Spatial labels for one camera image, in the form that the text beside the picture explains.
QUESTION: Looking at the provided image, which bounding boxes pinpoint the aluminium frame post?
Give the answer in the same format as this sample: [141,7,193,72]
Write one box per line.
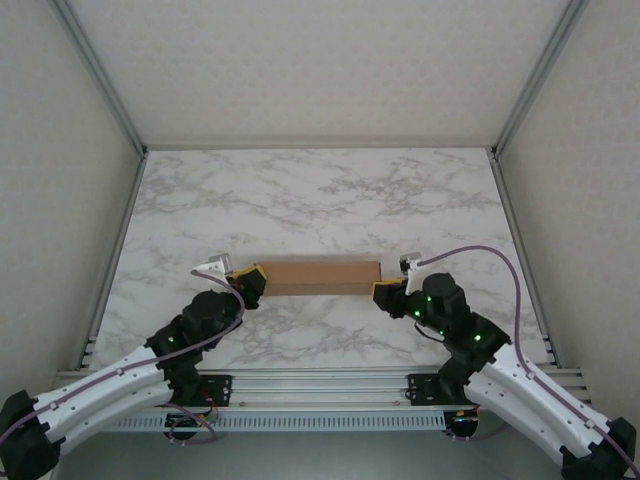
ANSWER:
[489,0,594,157]
[47,0,149,154]

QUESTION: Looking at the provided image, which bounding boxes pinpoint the brown cardboard box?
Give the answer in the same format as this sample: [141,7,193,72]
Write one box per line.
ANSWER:
[255,259,384,298]

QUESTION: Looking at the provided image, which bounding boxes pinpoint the wide aluminium base rail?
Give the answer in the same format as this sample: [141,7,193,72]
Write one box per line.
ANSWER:
[54,367,595,410]

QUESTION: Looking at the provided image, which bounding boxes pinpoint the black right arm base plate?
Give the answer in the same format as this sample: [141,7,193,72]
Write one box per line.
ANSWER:
[407,371,481,407]

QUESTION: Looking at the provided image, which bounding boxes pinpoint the small circuit board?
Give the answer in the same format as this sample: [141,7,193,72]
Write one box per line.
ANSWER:
[447,408,482,437]
[164,412,210,432]

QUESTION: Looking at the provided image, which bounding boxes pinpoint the white slotted cable duct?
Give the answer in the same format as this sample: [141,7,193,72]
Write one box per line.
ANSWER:
[99,412,447,433]

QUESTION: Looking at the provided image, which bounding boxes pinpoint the thin aluminium table rail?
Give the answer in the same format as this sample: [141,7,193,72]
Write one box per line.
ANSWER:
[144,143,496,153]

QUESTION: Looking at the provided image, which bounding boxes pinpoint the aluminium side table rail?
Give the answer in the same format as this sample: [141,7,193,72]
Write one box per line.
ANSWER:
[74,149,149,372]
[489,152,564,369]

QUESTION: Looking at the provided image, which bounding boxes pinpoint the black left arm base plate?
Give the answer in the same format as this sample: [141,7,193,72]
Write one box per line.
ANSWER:
[164,372,234,408]

